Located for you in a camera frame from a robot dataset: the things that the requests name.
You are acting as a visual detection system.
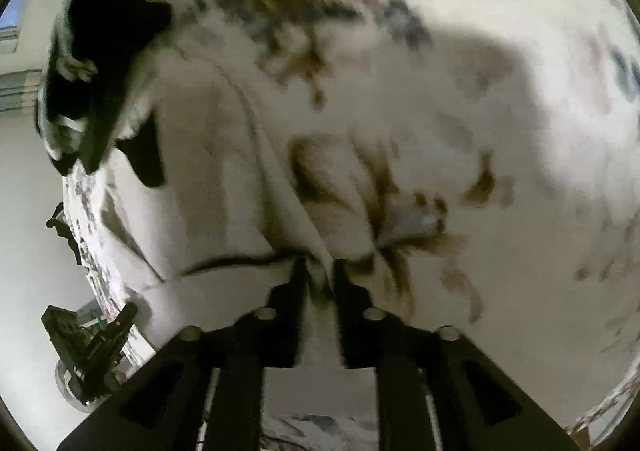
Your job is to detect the white garment with black trim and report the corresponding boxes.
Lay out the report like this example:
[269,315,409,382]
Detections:
[99,46,347,368]

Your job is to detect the dark cloth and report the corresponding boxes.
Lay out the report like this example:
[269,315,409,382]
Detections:
[46,202,82,266]

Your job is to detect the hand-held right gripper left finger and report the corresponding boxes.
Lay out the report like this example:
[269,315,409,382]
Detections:
[57,260,308,451]

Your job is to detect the pile of dark clothes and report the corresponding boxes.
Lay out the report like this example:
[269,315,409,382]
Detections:
[34,0,173,188]

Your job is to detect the window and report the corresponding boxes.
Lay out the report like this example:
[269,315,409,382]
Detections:
[0,0,41,54]

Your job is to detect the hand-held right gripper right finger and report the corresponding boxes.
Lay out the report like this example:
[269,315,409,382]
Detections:
[333,259,581,451]

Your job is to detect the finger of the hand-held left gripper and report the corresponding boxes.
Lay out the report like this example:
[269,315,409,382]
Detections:
[100,302,139,363]

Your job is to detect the floral printed bedsheet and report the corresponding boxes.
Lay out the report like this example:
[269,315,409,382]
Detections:
[62,0,640,451]

